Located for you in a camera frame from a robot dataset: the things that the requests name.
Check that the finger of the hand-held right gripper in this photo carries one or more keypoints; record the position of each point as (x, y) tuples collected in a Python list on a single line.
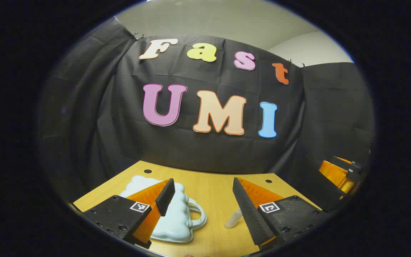
[(344, 167)]

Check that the white skin care tube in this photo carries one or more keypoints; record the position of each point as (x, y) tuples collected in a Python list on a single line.
[(232, 220)]

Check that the light blue suitcase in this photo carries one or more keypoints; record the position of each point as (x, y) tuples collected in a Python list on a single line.
[(177, 225)]

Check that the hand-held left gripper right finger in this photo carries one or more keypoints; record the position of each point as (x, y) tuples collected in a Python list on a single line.
[(248, 210)]

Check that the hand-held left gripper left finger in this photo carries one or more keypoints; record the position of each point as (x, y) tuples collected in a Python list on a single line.
[(165, 198)]

